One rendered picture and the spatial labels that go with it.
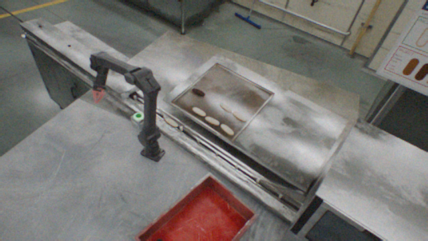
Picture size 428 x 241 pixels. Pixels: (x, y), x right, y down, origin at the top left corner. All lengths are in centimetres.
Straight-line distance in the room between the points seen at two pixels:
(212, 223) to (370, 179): 72
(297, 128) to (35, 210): 146
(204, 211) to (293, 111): 86
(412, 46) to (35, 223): 205
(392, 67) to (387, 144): 62
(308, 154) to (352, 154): 48
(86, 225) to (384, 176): 128
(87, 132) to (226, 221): 97
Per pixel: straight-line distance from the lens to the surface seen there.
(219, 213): 143
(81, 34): 276
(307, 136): 173
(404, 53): 182
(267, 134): 168
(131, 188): 150
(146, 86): 124
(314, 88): 237
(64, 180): 162
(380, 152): 131
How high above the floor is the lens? 210
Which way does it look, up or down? 45 degrees down
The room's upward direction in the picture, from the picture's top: 9 degrees clockwise
